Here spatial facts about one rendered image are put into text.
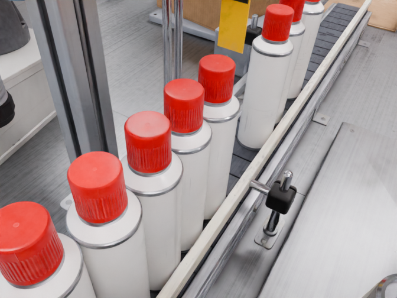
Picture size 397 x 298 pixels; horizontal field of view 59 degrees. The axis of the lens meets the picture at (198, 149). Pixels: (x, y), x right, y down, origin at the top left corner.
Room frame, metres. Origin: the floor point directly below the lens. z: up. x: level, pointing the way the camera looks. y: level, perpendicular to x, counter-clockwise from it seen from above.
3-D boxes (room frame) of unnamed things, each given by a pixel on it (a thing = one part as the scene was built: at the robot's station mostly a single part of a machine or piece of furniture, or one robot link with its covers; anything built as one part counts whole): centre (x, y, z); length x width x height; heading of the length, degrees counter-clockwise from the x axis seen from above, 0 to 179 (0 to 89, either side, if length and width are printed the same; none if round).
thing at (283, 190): (0.29, -0.11, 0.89); 0.03 x 0.03 x 0.12; 62
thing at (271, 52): (0.42, -0.08, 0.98); 0.05 x 0.05 x 0.20
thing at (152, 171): (0.19, 0.04, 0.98); 0.05 x 0.05 x 0.20
